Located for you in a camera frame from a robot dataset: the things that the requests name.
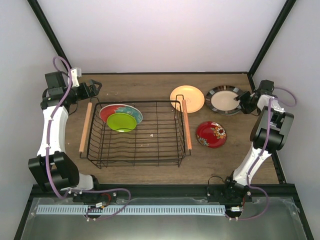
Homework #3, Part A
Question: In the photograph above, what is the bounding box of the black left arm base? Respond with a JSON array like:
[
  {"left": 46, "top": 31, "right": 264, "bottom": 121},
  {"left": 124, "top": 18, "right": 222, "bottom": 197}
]
[{"left": 72, "top": 192, "right": 117, "bottom": 205}]

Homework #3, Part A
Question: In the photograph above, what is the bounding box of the red floral plate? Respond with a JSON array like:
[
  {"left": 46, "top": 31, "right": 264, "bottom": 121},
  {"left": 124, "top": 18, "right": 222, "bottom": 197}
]
[{"left": 195, "top": 121, "right": 227, "bottom": 149}]

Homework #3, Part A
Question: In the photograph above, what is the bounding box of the wooden rack handle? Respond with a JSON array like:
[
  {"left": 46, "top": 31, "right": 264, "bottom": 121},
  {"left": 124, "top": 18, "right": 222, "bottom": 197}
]
[
  {"left": 79, "top": 102, "right": 93, "bottom": 153},
  {"left": 182, "top": 99, "right": 193, "bottom": 150}
]

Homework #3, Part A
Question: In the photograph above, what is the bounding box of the black wire dish rack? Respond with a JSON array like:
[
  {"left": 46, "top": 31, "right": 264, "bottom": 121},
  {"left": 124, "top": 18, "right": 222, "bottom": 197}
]
[{"left": 79, "top": 100, "right": 191, "bottom": 169}]

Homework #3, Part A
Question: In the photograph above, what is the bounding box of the left wooden rack handle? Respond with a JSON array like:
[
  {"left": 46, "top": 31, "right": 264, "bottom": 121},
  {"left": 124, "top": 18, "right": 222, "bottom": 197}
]
[{"left": 79, "top": 102, "right": 93, "bottom": 153}]

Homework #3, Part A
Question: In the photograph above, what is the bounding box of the yellow orange plate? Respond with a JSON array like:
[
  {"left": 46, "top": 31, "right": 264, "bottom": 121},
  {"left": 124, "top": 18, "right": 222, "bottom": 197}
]
[{"left": 170, "top": 85, "right": 205, "bottom": 114}]

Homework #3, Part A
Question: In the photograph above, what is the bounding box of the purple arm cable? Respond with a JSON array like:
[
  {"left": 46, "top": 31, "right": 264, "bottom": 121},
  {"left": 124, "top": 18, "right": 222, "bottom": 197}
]
[
  {"left": 234, "top": 86, "right": 298, "bottom": 221},
  {"left": 52, "top": 55, "right": 132, "bottom": 222}
]

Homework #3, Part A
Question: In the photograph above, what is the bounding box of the lime green plate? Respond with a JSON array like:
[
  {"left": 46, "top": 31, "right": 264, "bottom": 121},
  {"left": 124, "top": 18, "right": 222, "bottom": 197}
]
[{"left": 106, "top": 112, "right": 137, "bottom": 133}]

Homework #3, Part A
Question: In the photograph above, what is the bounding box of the light blue slotted cable duct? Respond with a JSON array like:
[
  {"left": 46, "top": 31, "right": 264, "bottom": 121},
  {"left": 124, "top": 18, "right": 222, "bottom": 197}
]
[{"left": 36, "top": 204, "right": 226, "bottom": 216}]

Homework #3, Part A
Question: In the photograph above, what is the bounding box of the clear plastic sheet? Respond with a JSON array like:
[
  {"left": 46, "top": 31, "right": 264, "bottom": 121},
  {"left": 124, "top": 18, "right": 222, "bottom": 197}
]
[{"left": 22, "top": 197, "right": 305, "bottom": 240}]

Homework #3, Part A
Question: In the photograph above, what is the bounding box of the red teal patterned plate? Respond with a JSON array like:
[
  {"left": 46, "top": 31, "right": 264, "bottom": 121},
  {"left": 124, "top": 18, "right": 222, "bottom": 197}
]
[{"left": 99, "top": 104, "right": 143, "bottom": 124}]

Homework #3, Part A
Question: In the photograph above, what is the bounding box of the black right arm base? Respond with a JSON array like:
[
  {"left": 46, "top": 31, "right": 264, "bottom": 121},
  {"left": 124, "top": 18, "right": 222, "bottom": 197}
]
[{"left": 206, "top": 175, "right": 252, "bottom": 220}]

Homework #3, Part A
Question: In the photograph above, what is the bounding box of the black aluminium frame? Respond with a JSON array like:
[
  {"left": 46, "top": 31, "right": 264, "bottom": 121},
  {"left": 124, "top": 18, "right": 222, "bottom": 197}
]
[{"left": 14, "top": 0, "right": 314, "bottom": 240}]

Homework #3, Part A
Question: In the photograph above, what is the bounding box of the right wooden rack handle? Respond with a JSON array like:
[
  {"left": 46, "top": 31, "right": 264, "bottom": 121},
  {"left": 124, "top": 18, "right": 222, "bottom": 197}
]
[{"left": 182, "top": 99, "right": 193, "bottom": 150}]

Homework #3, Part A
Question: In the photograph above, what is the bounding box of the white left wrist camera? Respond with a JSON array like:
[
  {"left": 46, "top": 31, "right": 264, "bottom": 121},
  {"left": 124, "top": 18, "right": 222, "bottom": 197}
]
[{"left": 69, "top": 67, "right": 82, "bottom": 88}]

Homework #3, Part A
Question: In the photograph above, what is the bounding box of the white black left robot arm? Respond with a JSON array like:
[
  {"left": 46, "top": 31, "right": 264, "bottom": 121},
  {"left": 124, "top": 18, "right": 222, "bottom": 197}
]
[{"left": 28, "top": 68, "right": 102, "bottom": 202}]

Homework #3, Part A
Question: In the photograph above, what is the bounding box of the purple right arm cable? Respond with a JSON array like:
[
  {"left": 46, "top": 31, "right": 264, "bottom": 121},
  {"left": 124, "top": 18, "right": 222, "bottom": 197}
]
[{"left": 234, "top": 86, "right": 298, "bottom": 221}]

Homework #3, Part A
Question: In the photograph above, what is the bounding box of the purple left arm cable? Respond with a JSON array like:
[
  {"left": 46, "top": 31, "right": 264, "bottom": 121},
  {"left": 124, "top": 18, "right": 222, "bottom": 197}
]
[{"left": 52, "top": 55, "right": 132, "bottom": 222}]

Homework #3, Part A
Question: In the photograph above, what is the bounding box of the black rimmed cream plate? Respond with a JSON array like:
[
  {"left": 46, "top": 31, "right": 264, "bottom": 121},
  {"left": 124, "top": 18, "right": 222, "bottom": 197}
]
[{"left": 205, "top": 85, "right": 244, "bottom": 115}]

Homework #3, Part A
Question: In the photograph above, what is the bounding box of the light green flower plate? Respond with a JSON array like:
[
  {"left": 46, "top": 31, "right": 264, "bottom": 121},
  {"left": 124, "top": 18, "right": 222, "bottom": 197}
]
[{"left": 222, "top": 109, "right": 241, "bottom": 116}]

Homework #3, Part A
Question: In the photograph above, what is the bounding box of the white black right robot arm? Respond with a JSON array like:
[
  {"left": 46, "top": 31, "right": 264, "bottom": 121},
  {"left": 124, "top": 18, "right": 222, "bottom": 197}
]
[{"left": 222, "top": 80, "right": 294, "bottom": 202}]

